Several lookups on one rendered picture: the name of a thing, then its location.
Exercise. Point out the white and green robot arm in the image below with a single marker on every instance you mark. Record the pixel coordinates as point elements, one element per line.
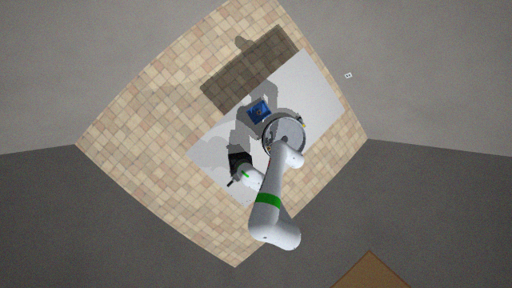
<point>264,224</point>

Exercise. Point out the blue crate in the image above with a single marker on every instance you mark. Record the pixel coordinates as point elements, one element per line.
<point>256,118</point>

